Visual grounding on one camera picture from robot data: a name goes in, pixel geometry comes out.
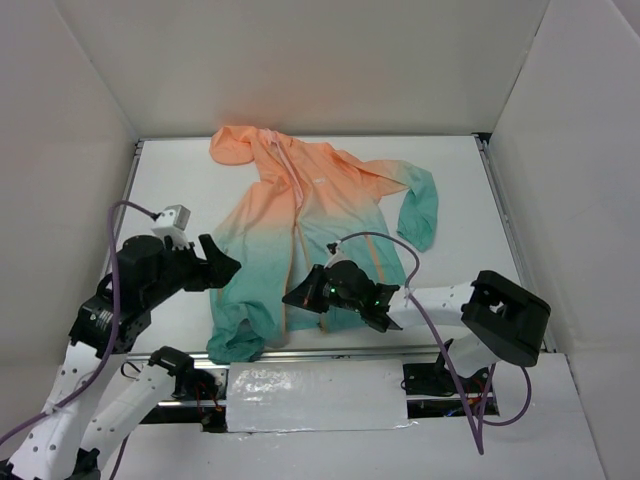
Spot orange and teal gradient jacket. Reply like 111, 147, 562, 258
207, 126, 439, 363

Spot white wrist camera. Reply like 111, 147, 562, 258
325, 240, 347, 268
151, 204, 191, 249

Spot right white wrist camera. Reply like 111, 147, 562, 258
325, 240, 347, 268

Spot aluminium table frame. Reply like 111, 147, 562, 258
116, 135, 532, 362

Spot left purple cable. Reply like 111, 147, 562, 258
0, 200, 161, 480

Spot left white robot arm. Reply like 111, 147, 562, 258
1, 234, 241, 479

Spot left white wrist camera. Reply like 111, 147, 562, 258
151, 204, 191, 249

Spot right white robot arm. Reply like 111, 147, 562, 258
282, 259, 551, 393

